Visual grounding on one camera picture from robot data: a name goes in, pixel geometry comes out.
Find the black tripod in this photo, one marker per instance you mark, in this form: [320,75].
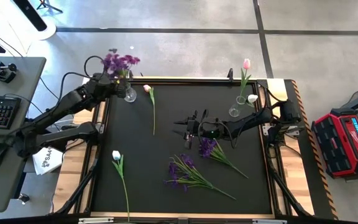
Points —
[47,4]

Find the pale pink artificial tulip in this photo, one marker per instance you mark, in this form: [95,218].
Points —
[147,88]

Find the white printed paper sheet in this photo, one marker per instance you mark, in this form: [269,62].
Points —
[47,160]

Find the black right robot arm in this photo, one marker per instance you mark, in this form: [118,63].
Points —
[253,119]

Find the white floor stand base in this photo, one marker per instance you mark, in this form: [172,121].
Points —
[47,32]

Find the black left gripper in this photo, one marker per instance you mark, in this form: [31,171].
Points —
[104,85]

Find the white artificial tulip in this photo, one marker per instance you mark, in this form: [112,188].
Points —
[116,154]
[252,98]

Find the black table frame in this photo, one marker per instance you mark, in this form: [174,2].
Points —
[151,221]

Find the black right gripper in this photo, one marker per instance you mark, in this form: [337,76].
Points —
[197,129]

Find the silver metal bracket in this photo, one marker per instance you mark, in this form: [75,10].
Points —
[95,220]
[269,221]

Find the round clear glass vase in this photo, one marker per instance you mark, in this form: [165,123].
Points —
[130,96]

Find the tall clear glass vase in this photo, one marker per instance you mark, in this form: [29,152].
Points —
[235,109]

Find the gray desk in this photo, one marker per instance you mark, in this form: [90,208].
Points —
[11,186]

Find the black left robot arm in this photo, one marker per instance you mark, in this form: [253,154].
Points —
[57,108]

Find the yellow black hazard strip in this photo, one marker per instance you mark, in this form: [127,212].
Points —
[314,149]

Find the small black knob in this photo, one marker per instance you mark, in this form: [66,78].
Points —
[23,197]

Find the black clip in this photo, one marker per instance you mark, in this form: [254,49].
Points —
[230,74]

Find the purple artificial flower bunch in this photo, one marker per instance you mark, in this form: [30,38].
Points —
[185,172]
[207,147]
[117,63]

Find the red tool case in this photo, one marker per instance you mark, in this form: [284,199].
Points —
[343,143]

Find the black clamp gadget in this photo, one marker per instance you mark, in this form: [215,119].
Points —
[2,73]

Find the black slanted panel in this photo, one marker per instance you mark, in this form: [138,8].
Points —
[31,15]

